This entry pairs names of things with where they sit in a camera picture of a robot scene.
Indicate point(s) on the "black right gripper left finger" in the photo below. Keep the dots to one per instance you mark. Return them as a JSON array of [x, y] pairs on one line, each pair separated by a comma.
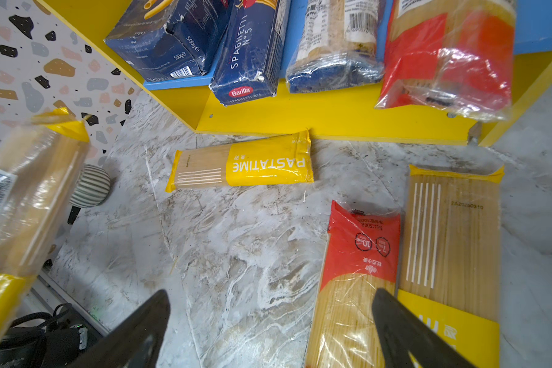
[[134, 343]]

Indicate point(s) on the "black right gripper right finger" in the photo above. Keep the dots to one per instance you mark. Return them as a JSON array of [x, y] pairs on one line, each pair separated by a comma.
[[406, 341]]

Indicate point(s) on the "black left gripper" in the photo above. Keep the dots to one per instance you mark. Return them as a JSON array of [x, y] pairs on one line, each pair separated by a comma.
[[45, 340]]

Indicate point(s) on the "yellow Pastatime spaghetti bag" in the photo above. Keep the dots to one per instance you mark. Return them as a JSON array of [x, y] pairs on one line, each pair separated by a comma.
[[450, 272]]

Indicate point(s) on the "red bottom spaghetti bag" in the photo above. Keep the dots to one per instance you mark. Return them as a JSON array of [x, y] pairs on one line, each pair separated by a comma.
[[361, 258]]

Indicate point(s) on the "red spaghetti bag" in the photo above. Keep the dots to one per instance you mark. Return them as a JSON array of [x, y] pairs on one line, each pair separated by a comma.
[[361, 258], [453, 55]]

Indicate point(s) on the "yellow spaghetti bag crosswise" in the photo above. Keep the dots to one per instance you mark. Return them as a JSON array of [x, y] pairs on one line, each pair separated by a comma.
[[277, 160]]

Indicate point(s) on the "dark label spaghetti bag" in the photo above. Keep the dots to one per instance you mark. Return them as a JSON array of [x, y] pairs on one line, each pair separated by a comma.
[[338, 47]]

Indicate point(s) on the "blue Barilla pasta box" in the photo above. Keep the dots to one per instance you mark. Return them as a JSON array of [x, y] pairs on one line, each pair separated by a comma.
[[166, 40]]

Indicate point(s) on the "yellow shelf unit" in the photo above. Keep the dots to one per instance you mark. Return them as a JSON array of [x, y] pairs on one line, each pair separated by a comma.
[[351, 114]]

